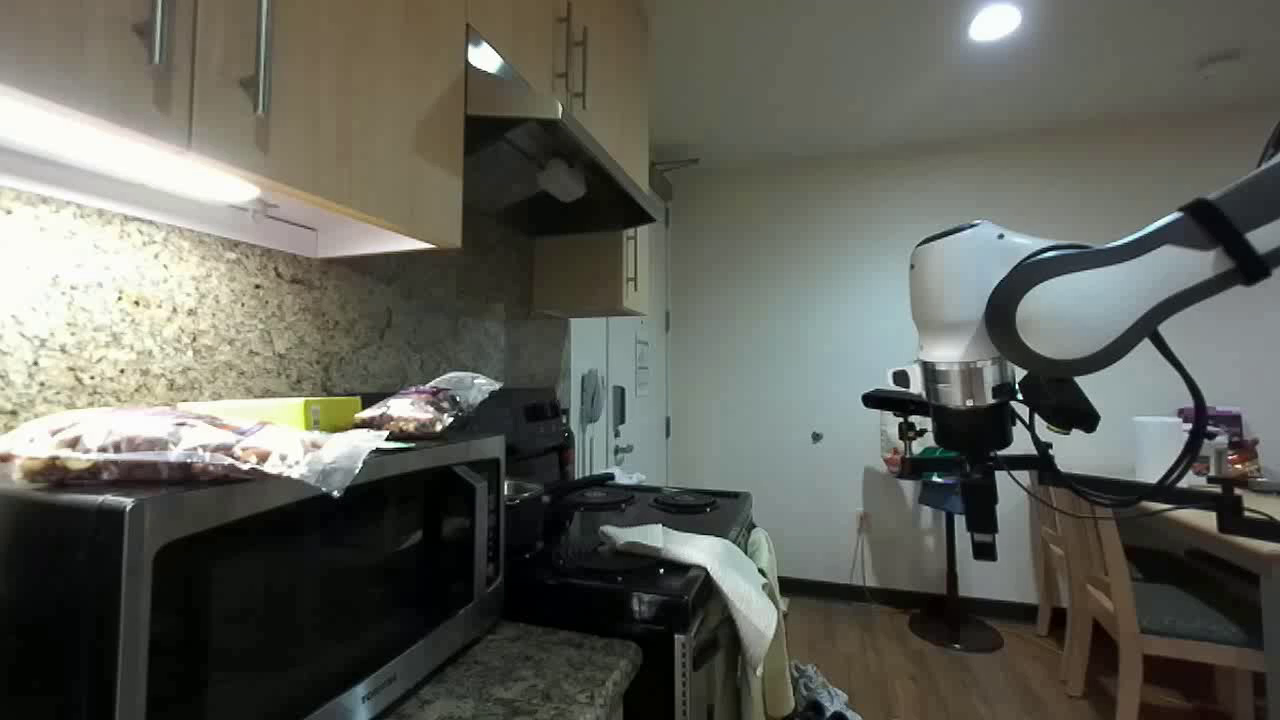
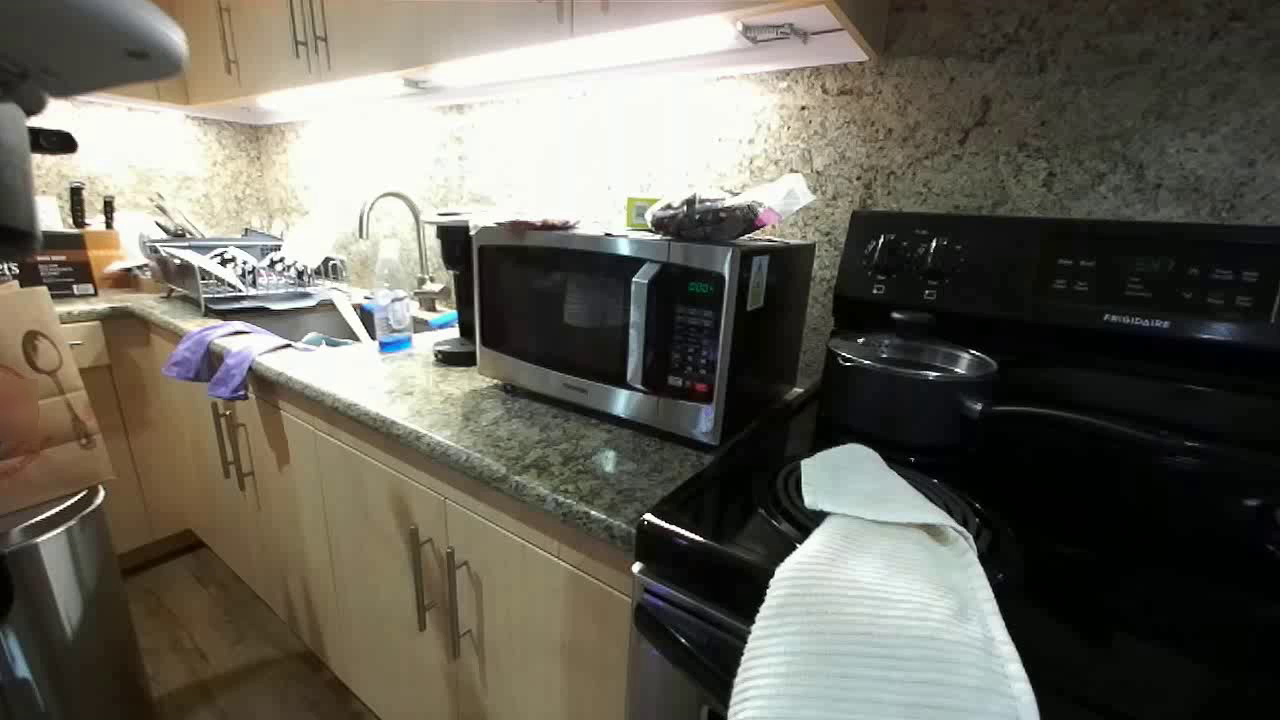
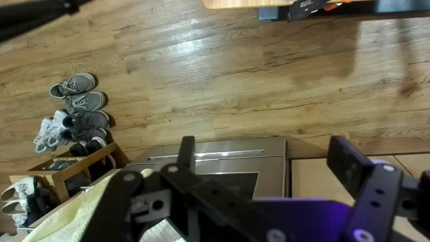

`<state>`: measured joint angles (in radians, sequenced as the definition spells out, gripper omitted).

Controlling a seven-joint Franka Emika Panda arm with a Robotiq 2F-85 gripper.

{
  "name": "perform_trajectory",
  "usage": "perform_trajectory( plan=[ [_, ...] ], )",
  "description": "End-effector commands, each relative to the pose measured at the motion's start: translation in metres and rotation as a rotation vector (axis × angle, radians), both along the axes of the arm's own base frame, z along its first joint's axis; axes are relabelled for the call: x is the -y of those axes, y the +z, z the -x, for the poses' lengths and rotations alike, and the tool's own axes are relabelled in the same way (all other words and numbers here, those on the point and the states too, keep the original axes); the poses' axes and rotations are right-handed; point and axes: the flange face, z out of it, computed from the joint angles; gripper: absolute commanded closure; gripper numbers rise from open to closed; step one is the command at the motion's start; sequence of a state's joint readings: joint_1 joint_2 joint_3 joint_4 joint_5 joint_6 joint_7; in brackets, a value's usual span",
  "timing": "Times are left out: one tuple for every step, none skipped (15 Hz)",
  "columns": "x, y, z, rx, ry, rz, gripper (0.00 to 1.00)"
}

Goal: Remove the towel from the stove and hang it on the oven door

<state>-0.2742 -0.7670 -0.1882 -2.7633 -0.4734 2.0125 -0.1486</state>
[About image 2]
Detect white ribbed towel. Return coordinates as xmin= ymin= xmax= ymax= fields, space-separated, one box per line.
xmin=726 ymin=441 xmax=1045 ymax=720

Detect stainless oven door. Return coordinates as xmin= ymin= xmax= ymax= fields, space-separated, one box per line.
xmin=627 ymin=563 xmax=751 ymax=720

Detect black electric stove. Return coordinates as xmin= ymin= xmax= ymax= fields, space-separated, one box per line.
xmin=627 ymin=207 xmax=1280 ymax=720

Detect stainless steel microwave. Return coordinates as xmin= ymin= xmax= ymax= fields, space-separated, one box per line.
xmin=470 ymin=224 xmax=820 ymax=451

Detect dark clutter pile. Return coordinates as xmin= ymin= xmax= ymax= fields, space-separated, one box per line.
xmin=646 ymin=191 xmax=771 ymax=248

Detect black coffee maker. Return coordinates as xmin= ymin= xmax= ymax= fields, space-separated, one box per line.
xmin=434 ymin=213 xmax=483 ymax=368

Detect clear plastic water bottle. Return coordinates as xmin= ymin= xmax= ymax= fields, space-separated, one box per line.
xmin=374 ymin=282 xmax=422 ymax=360

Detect black saucepan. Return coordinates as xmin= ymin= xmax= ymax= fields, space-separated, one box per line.
xmin=820 ymin=329 xmax=1280 ymax=473

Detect chrome kitchen faucet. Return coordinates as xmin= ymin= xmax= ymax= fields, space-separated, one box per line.
xmin=351 ymin=188 xmax=439 ymax=293

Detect under cabinet light strip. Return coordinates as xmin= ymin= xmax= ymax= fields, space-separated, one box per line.
xmin=397 ymin=8 xmax=874 ymax=99

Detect kitchen sink basin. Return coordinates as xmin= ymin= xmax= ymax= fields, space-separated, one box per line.
xmin=247 ymin=301 xmax=374 ymax=349

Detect metal dish rack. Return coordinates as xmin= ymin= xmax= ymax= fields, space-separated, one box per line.
xmin=139 ymin=227 xmax=351 ymax=320

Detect purple cloth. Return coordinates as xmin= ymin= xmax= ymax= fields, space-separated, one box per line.
xmin=160 ymin=314 xmax=291 ymax=407

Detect brown and black box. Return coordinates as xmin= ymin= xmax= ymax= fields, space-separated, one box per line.
xmin=16 ymin=227 xmax=128 ymax=302

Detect brown paper bag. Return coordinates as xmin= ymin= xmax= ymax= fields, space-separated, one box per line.
xmin=0 ymin=278 xmax=121 ymax=518

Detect stainless steel trash can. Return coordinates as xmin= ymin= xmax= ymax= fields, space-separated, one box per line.
xmin=0 ymin=478 xmax=153 ymax=720

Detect metal cabinet handle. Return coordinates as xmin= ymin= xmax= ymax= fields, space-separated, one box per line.
xmin=404 ymin=524 xmax=446 ymax=635
xmin=229 ymin=404 xmax=259 ymax=494
xmin=439 ymin=545 xmax=482 ymax=665
xmin=210 ymin=395 xmax=237 ymax=484
xmin=309 ymin=0 xmax=338 ymax=76
xmin=284 ymin=0 xmax=317 ymax=67
xmin=213 ymin=0 xmax=244 ymax=84

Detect wooden wall cabinets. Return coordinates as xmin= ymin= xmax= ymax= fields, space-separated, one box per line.
xmin=76 ymin=0 xmax=895 ymax=112

